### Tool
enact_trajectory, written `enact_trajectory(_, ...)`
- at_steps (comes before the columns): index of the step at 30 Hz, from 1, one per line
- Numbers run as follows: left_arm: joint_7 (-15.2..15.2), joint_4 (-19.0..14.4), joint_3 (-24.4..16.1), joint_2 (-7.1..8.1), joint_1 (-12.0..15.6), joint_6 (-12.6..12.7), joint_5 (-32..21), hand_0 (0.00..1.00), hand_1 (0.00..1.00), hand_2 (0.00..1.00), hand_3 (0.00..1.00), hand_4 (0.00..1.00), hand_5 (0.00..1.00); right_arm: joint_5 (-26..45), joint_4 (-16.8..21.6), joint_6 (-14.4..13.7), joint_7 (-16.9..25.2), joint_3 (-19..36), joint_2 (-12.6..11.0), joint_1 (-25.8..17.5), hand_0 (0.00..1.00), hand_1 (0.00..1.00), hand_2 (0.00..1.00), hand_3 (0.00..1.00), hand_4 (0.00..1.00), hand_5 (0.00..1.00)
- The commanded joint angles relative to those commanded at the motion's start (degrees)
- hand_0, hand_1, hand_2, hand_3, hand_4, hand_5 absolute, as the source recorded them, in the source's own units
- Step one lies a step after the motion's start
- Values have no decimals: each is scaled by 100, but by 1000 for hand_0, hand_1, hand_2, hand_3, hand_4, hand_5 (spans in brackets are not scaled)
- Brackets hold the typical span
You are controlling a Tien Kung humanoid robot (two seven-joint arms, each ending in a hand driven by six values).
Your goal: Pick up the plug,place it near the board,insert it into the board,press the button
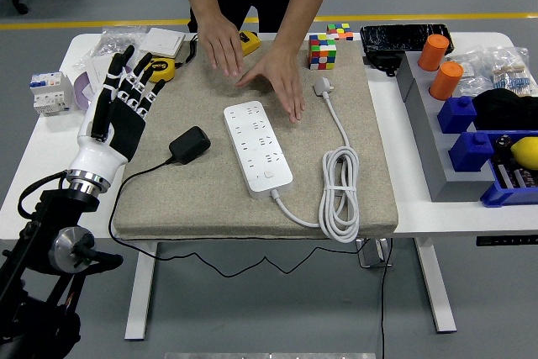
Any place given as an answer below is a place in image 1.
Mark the person's right hand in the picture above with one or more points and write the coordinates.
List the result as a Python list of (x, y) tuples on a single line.
[(220, 43)]

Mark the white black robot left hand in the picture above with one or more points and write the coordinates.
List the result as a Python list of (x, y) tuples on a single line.
[(126, 132)]

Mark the person's left hand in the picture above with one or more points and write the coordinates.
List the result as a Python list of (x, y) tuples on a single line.
[(277, 77)]

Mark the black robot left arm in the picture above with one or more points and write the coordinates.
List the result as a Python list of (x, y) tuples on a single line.
[(54, 207)]

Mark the square yellow tape measure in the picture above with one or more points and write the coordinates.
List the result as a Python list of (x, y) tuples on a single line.
[(251, 41)]

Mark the large colourful puzzle cube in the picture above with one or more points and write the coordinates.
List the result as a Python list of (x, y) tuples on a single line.
[(321, 52)]

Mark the purple bowl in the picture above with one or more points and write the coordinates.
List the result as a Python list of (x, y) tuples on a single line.
[(82, 94)]

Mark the round yellow tape measure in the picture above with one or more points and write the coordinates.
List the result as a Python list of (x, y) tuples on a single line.
[(163, 67)]

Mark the small colourful puzzle cube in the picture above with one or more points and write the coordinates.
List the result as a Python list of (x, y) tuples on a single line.
[(339, 32)]

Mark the white circuit breaker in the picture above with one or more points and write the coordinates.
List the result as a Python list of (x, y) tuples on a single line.
[(50, 92)]

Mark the clear bag of screws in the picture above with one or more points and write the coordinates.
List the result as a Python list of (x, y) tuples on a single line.
[(113, 41)]

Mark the grey-brown mat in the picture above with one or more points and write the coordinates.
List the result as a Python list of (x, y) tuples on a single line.
[(202, 199)]

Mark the small black device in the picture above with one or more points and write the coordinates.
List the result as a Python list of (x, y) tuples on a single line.
[(382, 61)]

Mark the black plastic tray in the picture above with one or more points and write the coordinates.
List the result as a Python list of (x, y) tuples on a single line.
[(399, 37)]

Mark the grey stepped stand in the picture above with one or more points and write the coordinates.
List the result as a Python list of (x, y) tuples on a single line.
[(424, 123)]

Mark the orange cylinder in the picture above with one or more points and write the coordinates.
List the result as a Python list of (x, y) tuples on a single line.
[(445, 81), (433, 54)]

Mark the white table leg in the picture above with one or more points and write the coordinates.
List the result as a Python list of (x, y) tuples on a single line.
[(435, 287), (140, 291)]

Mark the blue block with knob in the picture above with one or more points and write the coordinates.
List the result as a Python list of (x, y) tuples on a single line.
[(471, 153), (456, 115)]

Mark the clear bag of small parts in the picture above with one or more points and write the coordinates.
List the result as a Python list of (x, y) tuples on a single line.
[(468, 67)]

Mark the black cloth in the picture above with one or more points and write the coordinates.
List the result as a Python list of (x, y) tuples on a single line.
[(504, 109)]

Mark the clear bag of resistors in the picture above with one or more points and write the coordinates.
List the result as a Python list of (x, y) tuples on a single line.
[(510, 71)]

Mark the blue plastic bin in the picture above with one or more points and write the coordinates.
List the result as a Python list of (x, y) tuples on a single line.
[(496, 196)]

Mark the yellow lemon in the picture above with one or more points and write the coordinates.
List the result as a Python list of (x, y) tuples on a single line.
[(525, 153)]

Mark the black table control panel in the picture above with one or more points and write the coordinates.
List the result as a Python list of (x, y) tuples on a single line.
[(506, 240)]

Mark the white flat switch box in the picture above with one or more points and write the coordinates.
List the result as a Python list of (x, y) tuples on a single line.
[(161, 41)]

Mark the white wall switch panel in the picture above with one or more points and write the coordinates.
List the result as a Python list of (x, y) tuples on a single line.
[(97, 69)]

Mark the metal bracket under table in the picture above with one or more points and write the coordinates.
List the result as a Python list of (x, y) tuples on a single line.
[(372, 254)]

